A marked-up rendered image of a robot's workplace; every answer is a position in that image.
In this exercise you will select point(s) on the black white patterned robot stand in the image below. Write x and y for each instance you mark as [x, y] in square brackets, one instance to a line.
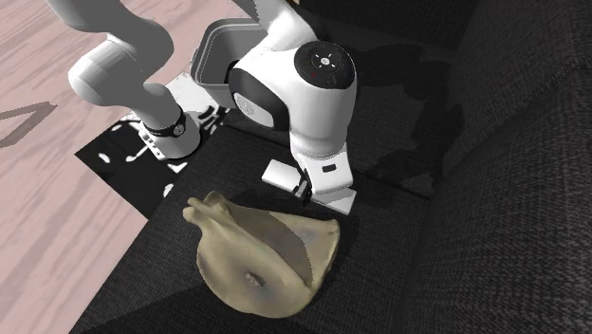
[125, 173]

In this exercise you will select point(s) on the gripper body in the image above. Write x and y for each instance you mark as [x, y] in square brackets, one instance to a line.
[304, 188]

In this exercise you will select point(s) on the beige knotted cushion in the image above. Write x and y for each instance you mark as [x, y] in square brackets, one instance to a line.
[249, 259]

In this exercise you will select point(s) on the grey open plastic bin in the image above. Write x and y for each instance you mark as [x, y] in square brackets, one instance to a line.
[222, 41]

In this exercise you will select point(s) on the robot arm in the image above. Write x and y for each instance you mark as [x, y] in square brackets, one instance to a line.
[296, 88]

